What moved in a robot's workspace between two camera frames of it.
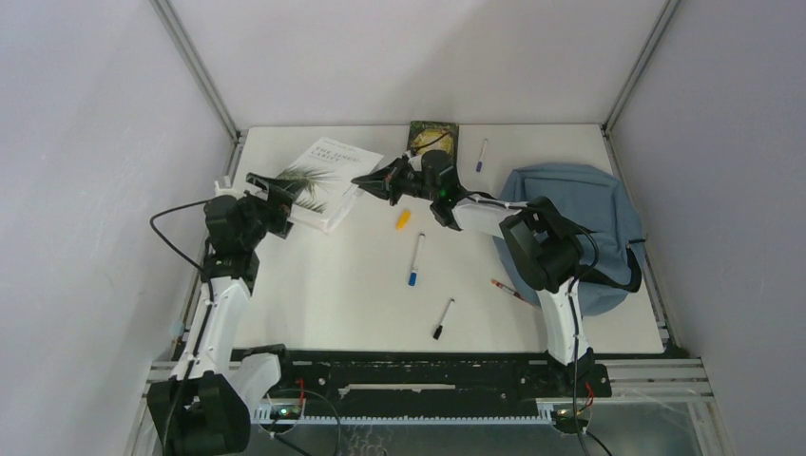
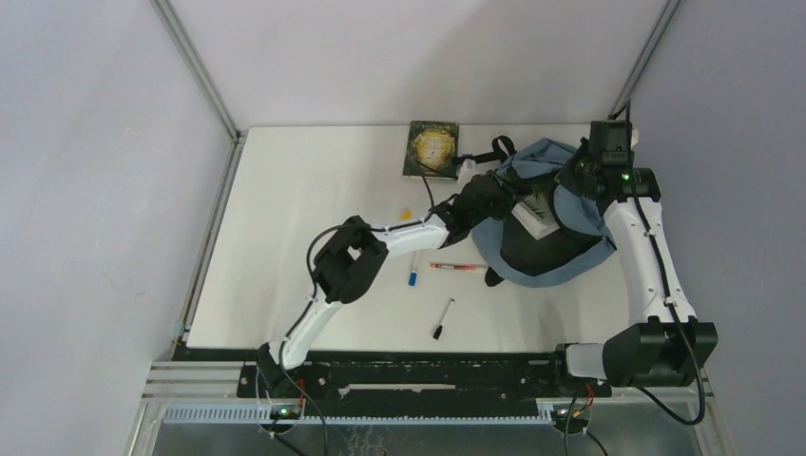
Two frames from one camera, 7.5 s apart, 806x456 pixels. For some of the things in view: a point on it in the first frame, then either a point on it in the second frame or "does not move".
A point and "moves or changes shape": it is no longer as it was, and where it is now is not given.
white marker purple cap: x=480 y=162 -> x=469 y=167
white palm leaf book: x=326 y=172 moves or changes shape
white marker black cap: x=440 y=327 does not move
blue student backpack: x=597 y=199 moves or changes shape
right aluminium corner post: x=665 y=14 does not move
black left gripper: x=277 y=208 -> x=506 y=195
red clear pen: x=508 y=290 -> x=457 y=266
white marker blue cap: x=413 y=275 does not move
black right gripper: x=384 y=183 -> x=564 y=175
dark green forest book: x=427 y=136 does not move
